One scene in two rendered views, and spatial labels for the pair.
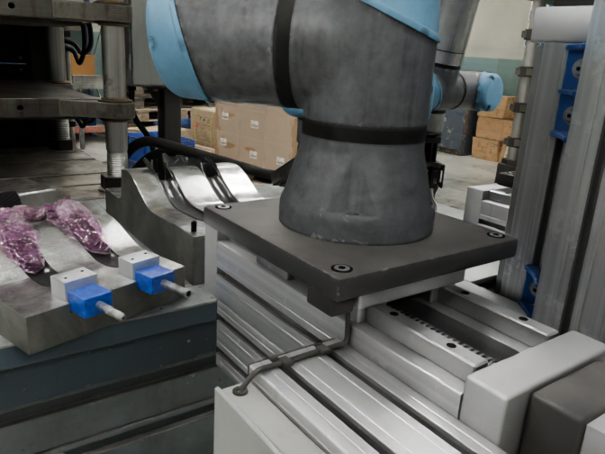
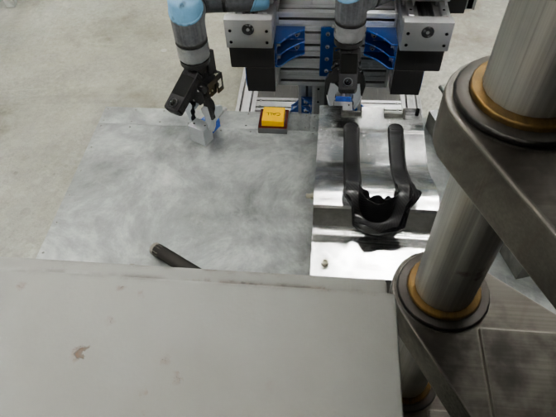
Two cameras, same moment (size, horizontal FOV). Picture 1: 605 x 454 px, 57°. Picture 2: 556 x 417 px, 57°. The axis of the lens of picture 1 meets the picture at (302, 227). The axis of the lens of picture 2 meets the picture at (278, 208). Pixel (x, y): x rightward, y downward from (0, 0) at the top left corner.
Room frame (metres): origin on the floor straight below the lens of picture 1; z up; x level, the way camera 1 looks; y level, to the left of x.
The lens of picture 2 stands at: (1.89, 0.60, 1.76)
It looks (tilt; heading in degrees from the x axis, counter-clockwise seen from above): 51 degrees down; 223
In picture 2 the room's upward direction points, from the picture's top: 3 degrees counter-clockwise
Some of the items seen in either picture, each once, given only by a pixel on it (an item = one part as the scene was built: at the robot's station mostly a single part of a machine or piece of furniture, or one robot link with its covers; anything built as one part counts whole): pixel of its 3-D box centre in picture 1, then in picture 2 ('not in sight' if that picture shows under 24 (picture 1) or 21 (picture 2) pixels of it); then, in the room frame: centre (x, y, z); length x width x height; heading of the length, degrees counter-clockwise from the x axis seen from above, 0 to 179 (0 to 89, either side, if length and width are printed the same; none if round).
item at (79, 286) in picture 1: (94, 303); not in sight; (0.69, 0.27, 0.86); 0.13 x 0.05 x 0.05; 53
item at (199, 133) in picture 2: not in sight; (211, 122); (1.22, -0.26, 0.83); 0.13 x 0.05 x 0.05; 9
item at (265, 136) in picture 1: (275, 130); not in sight; (5.52, 0.32, 0.47); 1.22 x 0.80 x 0.94; 44
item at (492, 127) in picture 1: (509, 130); not in sight; (7.39, -2.60, 0.42); 0.86 x 0.33 x 0.83; 40
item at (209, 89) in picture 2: (422, 159); (199, 76); (1.24, -0.26, 0.99); 0.09 x 0.08 x 0.12; 9
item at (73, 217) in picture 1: (30, 221); not in sight; (0.90, 0.46, 0.90); 0.26 x 0.18 x 0.08; 53
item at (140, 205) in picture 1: (200, 205); (371, 184); (1.17, 0.22, 0.87); 0.50 x 0.26 x 0.14; 36
